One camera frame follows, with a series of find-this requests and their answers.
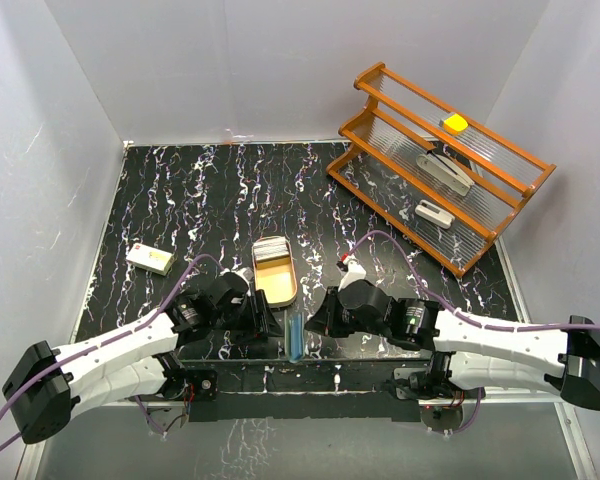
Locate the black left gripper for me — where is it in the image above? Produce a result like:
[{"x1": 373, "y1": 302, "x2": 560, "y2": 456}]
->
[{"x1": 213, "y1": 289, "x2": 283, "y2": 345}]

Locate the green card holder wallet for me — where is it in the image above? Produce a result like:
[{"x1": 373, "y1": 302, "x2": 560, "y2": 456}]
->
[{"x1": 285, "y1": 313, "x2": 305, "y2": 363}]

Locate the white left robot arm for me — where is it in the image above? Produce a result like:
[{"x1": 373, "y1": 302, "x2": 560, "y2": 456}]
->
[{"x1": 2, "y1": 272, "x2": 284, "y2": 444}]

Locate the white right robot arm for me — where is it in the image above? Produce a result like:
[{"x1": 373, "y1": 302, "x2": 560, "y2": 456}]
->
[{"x1": 305, "y1": 280, "x2": 600, "y2": 411}]

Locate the stack of credit cards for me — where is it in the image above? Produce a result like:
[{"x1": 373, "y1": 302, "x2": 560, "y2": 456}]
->
[{"x1": 252, "y1": 236, "x2": 290, "y2": 263}]

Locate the beige oval tray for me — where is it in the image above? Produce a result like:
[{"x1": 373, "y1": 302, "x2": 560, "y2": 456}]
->
[{"x1": 252, "y1": 240, "x2": 298, "y2": 308}]

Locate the small white cardboard box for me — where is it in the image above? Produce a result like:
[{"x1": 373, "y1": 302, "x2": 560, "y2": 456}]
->
[{"x1": 126, "y1": 243, "x2": 175, "y2": 276}]

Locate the small white stapler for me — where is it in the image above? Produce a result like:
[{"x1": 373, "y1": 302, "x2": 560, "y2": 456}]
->
[{"x1": 414, "y1": 200, "x2": 455, "y2": 230}]

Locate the orange wooden shelf rack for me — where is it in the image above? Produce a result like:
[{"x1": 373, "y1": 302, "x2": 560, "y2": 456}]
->
[{"x1": 327, "y1": 62, "x2": 556, "y2": 277}]

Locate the grey stapler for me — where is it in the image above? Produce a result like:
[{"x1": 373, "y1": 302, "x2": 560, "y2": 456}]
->
[{"x1": 416, "y1": 152, "x2": 475, "y2": 196}]

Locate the yellow sticky note block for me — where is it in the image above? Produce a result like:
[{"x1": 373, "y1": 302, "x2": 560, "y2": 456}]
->
[{"x1": 439, "y1": 112, "x2": 469, "y2": 135}]

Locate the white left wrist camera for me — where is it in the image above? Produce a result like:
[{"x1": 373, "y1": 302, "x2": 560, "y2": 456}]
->
[{"x1": 220, "y1": 267, "x2": 254, "y2": 291}]

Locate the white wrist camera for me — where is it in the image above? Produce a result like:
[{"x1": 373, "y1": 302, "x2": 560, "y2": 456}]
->
[
  {"x1": 220, "y1": 267, "x2": 254, "y2": 291},
  {"x1": 337, "y1": 254, "x2": 366, "y2": 290}
]

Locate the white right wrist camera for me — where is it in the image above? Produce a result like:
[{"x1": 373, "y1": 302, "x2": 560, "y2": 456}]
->
[{"x1": 337, "y1": 254, "x2": 366, "y2": 290}]

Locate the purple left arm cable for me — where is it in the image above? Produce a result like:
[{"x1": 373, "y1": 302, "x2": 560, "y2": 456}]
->
[{"x1": 0, "y1": 253, "x2": 226, "y2": 459}]

